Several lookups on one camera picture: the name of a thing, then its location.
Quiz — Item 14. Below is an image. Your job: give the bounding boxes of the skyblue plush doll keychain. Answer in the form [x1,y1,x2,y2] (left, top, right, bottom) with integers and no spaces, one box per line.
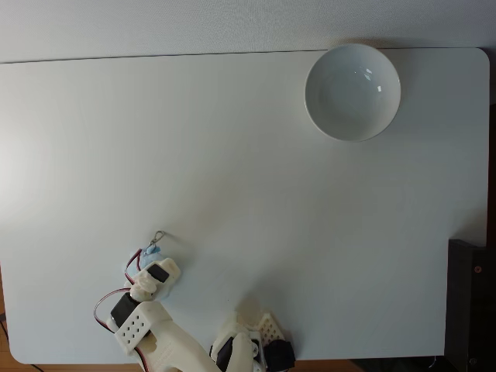
[122,230,174,300]

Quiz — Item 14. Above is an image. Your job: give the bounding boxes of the white ceramic bowl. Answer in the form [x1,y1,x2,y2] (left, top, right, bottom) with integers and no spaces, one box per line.
[304,43,402,143]

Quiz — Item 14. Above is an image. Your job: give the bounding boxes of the black table clamp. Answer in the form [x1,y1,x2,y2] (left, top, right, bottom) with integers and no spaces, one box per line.
[267,339,298,370]

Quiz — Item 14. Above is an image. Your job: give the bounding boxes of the black box with screws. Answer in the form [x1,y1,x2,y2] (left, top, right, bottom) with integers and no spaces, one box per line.
[444,239,496,372]

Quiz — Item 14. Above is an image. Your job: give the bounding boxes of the red white gripper servo cable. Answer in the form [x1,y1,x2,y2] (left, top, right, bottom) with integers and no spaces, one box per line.
[123,250,143,281]

